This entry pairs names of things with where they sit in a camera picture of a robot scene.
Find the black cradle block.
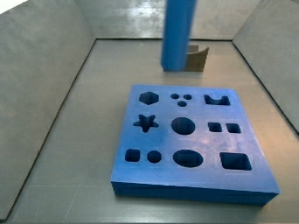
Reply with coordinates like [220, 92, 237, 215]
[185, 45, 209, 72]

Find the blue cylindrical peg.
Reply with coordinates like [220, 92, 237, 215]
[161, 0, 196, 72]

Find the blue shape sorting board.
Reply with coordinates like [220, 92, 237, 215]
[110, 85, 280, 206]

